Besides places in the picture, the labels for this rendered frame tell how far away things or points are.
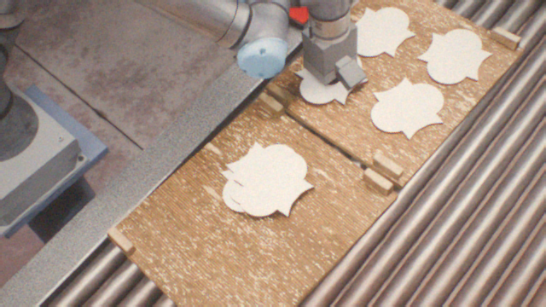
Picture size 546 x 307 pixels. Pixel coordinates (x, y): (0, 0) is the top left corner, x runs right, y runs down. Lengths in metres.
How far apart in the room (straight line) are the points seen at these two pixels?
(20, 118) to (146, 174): 0.27
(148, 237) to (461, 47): 0.73
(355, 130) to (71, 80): 1.70
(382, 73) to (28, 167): 0.72
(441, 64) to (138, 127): 1.44
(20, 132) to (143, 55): 1.45
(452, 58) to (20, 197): 0.90
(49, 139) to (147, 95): 1.28
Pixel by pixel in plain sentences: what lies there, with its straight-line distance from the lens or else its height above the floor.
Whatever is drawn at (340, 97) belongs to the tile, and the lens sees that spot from 1.32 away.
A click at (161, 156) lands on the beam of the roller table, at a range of 1.34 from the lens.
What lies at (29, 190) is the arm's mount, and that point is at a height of 0.92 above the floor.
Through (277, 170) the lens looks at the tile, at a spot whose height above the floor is 0.96.
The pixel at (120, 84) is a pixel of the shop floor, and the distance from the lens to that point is 2.70.
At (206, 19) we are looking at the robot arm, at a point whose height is 1.29.
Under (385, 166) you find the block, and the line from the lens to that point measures 1.22.
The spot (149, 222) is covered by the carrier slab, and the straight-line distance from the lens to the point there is 1.25.
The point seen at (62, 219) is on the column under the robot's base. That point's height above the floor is 0.70.
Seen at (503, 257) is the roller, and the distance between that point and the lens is 1.22.
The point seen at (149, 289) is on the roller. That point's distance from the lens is 1.21.
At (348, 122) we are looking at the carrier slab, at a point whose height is 0.94.
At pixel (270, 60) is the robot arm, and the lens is 1.03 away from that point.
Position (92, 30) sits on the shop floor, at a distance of 2.94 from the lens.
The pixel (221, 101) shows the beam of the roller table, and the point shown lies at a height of 0.92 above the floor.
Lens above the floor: 2.01
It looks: 57 degrees down
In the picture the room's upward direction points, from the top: 11 degrees counter-clockwise
